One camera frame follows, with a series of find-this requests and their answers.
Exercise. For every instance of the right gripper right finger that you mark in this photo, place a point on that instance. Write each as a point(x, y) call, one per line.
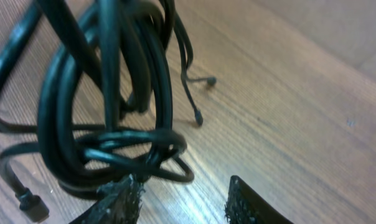
point(246, 206)

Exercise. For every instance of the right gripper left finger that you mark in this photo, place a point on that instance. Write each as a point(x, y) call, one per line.
point(121, 204)

